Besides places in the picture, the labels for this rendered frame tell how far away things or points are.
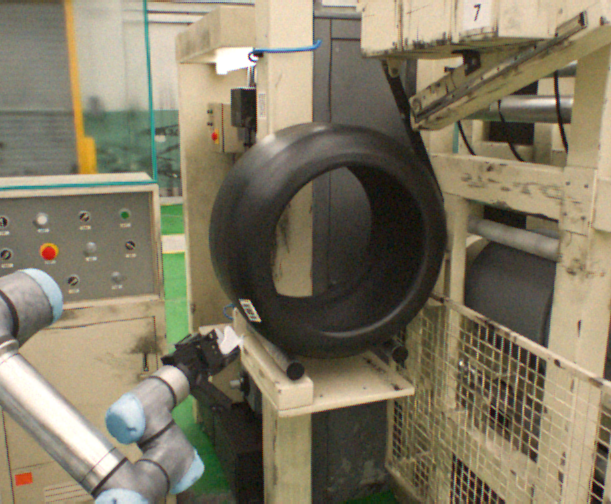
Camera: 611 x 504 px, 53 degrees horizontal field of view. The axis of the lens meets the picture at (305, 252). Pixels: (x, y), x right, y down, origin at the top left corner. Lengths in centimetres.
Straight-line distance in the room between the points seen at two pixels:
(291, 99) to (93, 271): 83
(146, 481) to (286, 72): 111
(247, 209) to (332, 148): 23
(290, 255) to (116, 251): 58
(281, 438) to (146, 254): 73
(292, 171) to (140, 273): 86
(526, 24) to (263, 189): 62
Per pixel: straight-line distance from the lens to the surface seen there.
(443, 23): 143
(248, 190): 136
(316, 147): 137
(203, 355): 123
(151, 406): 112
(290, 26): 174
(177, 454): 112
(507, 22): 129
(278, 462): 203
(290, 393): 149
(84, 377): 211
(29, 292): 119
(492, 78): 149
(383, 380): 167
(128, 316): 205
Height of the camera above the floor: 152
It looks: 14 degrees down
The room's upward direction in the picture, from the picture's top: straight up
